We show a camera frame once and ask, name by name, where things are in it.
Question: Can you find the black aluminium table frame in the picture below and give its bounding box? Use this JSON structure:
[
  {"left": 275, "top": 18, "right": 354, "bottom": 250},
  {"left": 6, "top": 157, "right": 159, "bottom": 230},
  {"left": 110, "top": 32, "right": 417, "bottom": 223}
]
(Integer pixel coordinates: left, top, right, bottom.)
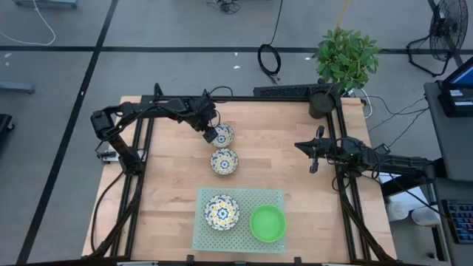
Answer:
[{"left": 81, "top": 83, "right": 398, "bottom": 265}]

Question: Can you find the yellow hanging cable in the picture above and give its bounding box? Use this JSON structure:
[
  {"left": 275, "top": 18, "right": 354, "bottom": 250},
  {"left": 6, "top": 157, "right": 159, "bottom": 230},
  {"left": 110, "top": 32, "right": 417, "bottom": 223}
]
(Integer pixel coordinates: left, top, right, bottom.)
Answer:
[{"left": 335, "top": 0, "right": 351, "bottom": 30}]

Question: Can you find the green plastic bowl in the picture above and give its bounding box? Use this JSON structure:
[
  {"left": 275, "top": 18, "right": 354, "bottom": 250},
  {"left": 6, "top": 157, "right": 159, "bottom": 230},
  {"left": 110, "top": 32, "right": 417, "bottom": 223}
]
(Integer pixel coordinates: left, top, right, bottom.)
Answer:
[{"left": 249, "top": 204, "right": 287, "bottom": 244}]

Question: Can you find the grey desk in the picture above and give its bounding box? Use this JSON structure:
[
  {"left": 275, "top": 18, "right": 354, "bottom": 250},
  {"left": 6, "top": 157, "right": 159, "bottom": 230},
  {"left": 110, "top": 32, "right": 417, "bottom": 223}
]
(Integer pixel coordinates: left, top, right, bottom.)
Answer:
[{"left": 423, "top": 81, "right": 473, "bottom": 182}]

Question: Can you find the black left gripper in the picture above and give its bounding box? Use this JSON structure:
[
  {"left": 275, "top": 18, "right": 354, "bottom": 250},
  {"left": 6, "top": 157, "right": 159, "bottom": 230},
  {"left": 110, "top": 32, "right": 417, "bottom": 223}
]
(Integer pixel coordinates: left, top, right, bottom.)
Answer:
[{"left": 184, "top": 89, "right": 220, "bottom": 145}]

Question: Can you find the lemon pattern yellow ceramic bowl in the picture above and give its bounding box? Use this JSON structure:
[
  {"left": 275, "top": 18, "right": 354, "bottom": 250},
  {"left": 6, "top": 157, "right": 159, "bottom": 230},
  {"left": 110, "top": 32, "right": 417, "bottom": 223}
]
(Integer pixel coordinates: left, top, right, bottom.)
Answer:
[
  {"left": 209, "top": 148, "right": 239, "bottom": 176},
  {"left": 206, "top": 123, "right": 236, "bottom": 149},
  {"left": 204, "top": 194, "right": 241, "bottom": 232}
]

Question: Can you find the grey flat base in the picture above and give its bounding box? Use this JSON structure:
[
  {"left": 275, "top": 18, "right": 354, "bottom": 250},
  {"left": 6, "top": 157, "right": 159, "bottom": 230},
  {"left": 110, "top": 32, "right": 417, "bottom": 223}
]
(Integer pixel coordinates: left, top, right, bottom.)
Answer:
[{"left": 13, "top": 0, "right": 79, "bottom": 9}]

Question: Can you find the white paper roll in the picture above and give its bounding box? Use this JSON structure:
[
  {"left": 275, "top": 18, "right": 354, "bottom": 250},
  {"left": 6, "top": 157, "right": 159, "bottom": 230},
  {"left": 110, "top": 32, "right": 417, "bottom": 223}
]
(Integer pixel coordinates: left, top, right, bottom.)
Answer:
[
  {"left": 386, "top": 200, "right": 410, "bottom": 222},
  {"left": 410, "top": 205, "right": 441, "bottom": 227}
]

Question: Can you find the green leafy plant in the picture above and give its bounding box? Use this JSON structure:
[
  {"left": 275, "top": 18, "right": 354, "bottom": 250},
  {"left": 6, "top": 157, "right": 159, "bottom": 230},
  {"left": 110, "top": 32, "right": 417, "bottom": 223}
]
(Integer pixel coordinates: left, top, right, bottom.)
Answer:
[{"left": 312, "top": 26, "right": 381, "bottom": 93}]

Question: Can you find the grey floor bar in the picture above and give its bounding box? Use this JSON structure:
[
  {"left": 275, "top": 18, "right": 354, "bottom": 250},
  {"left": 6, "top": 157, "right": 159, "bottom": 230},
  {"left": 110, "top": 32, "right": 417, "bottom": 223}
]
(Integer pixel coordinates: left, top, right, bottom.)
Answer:
[{"left": 0, "top": 81, "right": 36, "bottom": 95}]

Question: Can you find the black floor fan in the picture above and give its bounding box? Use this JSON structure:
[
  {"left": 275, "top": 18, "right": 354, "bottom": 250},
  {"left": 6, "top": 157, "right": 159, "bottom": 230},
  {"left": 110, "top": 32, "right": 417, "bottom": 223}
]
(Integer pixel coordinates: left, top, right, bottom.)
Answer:
[{"left": 406, "top": 0, "right": 470, "bottom": 78}]

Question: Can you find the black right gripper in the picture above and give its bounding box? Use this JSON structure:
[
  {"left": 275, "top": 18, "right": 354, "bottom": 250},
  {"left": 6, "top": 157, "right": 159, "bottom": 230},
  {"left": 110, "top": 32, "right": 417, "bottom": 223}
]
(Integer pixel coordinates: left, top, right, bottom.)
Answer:
[{"left": 294, "top": 125, "right": 347, "bottom": 174}]

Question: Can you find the black cable bundle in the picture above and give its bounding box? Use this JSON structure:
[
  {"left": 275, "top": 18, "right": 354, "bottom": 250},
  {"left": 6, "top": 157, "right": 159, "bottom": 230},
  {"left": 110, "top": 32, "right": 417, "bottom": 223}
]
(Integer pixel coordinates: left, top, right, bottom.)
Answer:
[{"left": 205, "top": 0, "right": 242, "bottom": 16}]

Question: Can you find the black floor object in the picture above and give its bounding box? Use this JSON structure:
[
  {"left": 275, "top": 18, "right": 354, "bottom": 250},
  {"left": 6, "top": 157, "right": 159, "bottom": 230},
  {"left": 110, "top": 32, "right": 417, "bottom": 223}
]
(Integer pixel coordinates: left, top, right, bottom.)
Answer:
[{"left": 0, "top": 113, "right": 16, "bottom": 134}]

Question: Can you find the black plant pot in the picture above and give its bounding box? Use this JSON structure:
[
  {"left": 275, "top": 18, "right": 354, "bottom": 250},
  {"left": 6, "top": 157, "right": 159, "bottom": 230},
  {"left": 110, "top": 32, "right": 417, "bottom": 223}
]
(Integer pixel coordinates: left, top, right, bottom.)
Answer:
[{"left": 308, "top": 91, "right": 337, "bottom": 120}]

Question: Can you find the black coiled cable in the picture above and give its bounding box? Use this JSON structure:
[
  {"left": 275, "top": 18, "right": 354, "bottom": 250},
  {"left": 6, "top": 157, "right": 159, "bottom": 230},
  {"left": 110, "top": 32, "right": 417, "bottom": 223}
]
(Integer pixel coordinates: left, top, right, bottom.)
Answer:
[{"left": 257, "top": 0, "right": 285, "bottom": 85}]

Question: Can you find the pale green perforated metal shelf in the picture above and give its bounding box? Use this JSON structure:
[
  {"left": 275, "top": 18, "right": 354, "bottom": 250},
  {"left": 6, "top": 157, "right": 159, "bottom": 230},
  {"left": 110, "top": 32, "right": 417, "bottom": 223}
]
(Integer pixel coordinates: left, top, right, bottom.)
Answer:
[{"left": 191, "top": 186, "right": 287, "bottom": 255}]

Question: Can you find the black monitor with blue screen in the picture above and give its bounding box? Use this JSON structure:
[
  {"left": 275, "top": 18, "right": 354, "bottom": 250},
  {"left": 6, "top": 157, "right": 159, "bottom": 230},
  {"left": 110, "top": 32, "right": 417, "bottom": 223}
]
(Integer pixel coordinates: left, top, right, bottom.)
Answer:
[{"left": 438, "top": 55, "right": 473, "bottom": 118}]

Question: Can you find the black backlit keyboard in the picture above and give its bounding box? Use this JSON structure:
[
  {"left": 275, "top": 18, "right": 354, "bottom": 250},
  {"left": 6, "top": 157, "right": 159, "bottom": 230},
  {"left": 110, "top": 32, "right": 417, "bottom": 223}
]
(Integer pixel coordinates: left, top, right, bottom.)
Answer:
[{"left": 441, "top": 199, "right": 473, "bottom": 245}]

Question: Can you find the white floor cable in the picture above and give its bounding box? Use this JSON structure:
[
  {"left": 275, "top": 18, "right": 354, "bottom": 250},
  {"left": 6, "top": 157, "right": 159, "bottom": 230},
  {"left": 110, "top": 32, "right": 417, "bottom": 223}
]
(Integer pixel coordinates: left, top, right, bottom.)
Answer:
[{"left": 0, "top": 0, "right": 57, "bottom": 47}]

